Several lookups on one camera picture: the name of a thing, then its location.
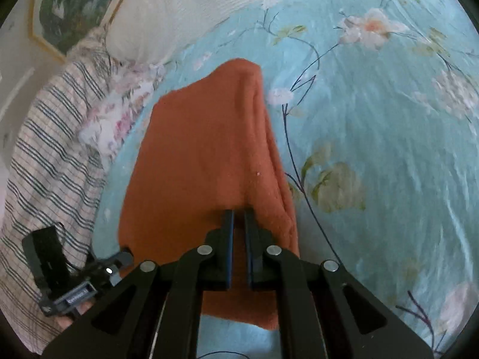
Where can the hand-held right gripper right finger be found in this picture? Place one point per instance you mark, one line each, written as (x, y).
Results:
(250, 254)

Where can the pink floral pillow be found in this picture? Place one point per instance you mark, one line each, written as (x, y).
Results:
(112, 119)

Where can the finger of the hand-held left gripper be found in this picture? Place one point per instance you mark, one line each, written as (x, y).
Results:
(112, 265)

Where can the light blue floral bedspread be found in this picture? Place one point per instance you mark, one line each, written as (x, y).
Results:
(374, 119)

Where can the framed landscape painting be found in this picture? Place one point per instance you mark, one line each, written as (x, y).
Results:
(71, 7)

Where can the person's left hand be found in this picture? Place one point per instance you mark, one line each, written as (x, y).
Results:
(73, 318)

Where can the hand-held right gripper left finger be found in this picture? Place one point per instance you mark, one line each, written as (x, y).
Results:
(229, 254)

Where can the orange knit sweater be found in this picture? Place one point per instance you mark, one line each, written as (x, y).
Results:
(202, 138)

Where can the plaid blanket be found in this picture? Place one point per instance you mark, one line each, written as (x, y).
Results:
(48, 149)

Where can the white striped pillow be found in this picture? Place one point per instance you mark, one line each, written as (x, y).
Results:
(157, 18)

